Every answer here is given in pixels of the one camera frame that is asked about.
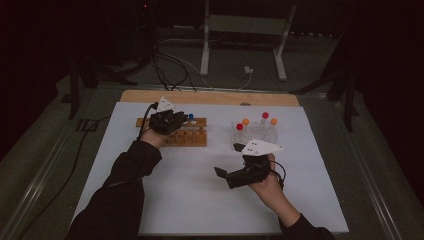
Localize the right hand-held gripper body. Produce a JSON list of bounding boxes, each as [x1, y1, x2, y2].
[[225, 138, 285, 190]]

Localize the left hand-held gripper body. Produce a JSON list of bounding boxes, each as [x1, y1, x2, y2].
[[148, 96, 181, 136]]

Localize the clear plastic test tube rack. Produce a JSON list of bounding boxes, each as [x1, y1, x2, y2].
[[230, 120, 279, 152]]

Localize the wooden test tube rack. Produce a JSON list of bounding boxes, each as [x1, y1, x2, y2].
[[135, 117, 208, 148]]

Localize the person's left hand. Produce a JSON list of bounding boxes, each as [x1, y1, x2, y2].
[[139, 128, 168, 149]]

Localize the person's right hand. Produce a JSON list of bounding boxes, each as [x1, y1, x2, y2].
[[248, 153, 287, 209]]

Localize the white table mat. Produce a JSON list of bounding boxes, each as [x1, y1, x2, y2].
[[71, 101, 350, 236]]

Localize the grey metal stand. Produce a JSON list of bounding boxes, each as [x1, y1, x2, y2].
[[199, 0, 298, 82]]

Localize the black stand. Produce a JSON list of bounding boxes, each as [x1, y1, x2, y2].
[[68, 54, 139, 120], [289, 33, 360, 133]]

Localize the black device with red light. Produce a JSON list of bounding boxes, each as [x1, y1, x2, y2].
[[133, 0, 156, 64]]

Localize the black power strip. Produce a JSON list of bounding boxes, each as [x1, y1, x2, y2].
[[289, 31, 335, 38]]

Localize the left hand-held gripper cable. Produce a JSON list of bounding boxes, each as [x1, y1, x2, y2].
[[137, 101, 160, 141]]

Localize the hand-held gripper cable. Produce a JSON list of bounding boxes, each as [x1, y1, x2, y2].
[[137, 101, 160, 141], [266, 159, 287, 191]]

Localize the right hand-held gripper cable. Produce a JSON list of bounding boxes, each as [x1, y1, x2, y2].
[[266, 159, 287, 191]]

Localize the black cable bundle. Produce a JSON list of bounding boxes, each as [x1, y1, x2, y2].
[[151, 46, 198, 92]]

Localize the white cable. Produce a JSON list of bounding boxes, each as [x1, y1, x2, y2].
[[156, 49, 253, 91]]

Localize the black floor bracket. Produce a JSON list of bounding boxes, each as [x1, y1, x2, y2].
[[76, 118, 99, 133]]

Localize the black floor cable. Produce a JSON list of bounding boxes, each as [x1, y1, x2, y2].
[[16, 114, 113, 240]]

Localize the grey metal rail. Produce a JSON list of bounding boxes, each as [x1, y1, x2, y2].
[[0, 131, 73, 240], [333, 99, 401, 240]]

